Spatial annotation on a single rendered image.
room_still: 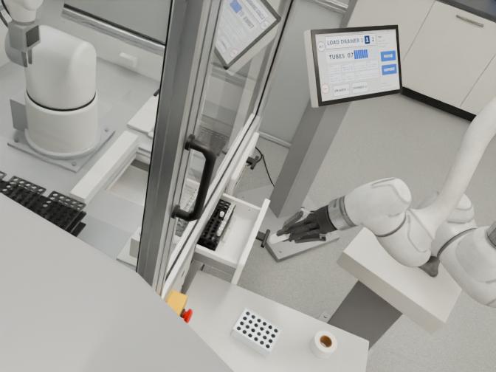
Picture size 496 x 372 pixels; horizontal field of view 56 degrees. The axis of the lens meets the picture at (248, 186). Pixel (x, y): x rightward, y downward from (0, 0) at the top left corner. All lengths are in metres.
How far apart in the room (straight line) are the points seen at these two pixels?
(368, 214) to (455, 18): 3.06
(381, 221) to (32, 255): 1.03
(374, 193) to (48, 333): 1.02
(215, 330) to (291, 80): 1.96
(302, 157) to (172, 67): 1.84
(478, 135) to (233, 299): 0.83
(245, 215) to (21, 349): 1.34
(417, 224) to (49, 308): 1.11
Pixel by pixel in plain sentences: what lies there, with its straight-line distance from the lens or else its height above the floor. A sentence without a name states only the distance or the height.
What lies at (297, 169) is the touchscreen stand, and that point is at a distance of 2.46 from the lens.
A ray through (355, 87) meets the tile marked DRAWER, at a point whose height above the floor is 1.01.
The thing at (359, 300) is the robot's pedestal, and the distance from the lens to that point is 1.94.
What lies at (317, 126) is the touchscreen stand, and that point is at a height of 0.73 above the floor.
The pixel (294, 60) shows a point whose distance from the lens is 2.97.
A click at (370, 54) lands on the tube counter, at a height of 1.11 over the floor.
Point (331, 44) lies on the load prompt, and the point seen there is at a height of 1.15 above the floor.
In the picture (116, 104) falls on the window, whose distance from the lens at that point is 0.72.
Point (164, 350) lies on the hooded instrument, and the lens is 0.32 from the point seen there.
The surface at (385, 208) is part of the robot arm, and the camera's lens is 1.22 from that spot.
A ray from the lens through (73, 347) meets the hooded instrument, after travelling 0.29.
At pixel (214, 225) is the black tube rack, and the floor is 0.90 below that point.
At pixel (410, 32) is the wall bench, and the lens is 4.19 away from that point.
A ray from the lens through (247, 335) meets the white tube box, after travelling 1.39.
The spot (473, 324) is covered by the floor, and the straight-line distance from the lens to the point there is 2.96.
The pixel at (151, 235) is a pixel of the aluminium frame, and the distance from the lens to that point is 0.86.
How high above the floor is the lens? 2.00
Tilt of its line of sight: 43 degrees down
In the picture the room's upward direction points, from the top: 19 degrees clockwise
